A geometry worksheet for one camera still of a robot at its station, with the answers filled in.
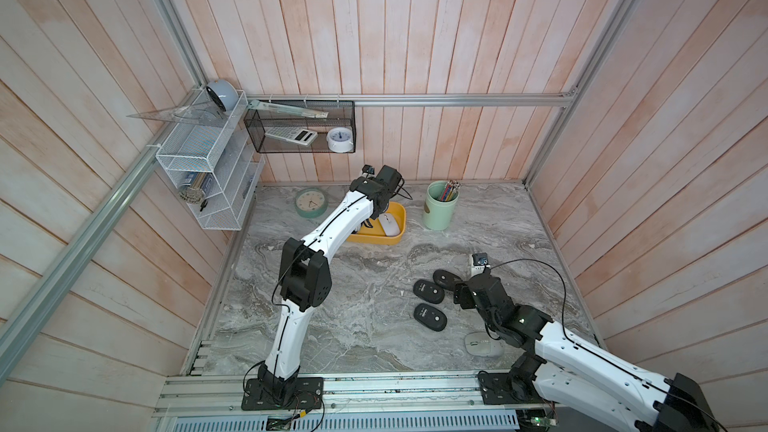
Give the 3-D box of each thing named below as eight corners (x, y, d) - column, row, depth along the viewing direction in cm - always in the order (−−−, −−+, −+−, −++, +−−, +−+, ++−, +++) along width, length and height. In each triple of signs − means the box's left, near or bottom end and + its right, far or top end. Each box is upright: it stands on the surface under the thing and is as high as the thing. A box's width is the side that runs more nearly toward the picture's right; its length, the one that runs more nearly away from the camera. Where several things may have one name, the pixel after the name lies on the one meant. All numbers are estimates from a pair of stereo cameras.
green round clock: (293, 217, 112) (291, 211, 110) (299, 193, 120) (297, 187, 118) (326, 217, 112) (324, 211, 110) (329, 193, 120) (328, 187, 118)
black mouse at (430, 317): (410, 320, 87) (411, 317, 85) (415, 304, 90) (416, 300, 88) (443, 334, 85) (444, 330, 82) (447, 317, 88) (449, 313, 86)
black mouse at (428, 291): (410, 292, 93) (411, 288, 90) (416, 281, 95) (417, 276, 93) (440, 307, 90) (442, 303, 87) (445, 294, 92) (447, 290, 90)
